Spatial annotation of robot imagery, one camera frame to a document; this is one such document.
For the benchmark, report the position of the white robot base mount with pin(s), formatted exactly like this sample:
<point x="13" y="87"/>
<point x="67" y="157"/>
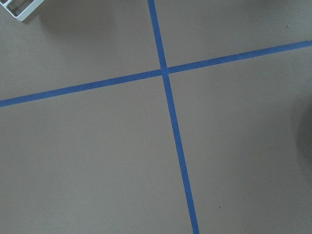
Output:
<point x="21" y="9"/>

